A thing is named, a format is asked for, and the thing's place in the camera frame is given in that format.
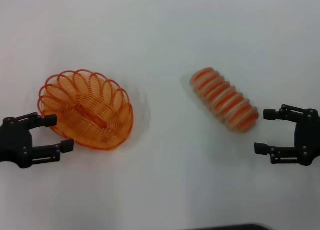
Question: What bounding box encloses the orange striped long bread loaf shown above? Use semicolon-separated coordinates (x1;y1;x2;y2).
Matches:
189;67;260;134

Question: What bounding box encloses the dark rounded robot base edge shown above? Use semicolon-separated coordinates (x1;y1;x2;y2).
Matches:
189;222;275;230

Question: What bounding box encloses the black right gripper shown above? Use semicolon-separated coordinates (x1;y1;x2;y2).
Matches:
253;104;320;166

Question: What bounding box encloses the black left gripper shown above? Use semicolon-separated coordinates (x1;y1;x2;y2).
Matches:
0;112;75;169

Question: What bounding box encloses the orange woven plastic basket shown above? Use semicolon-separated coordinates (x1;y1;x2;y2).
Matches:
37;69;135;151

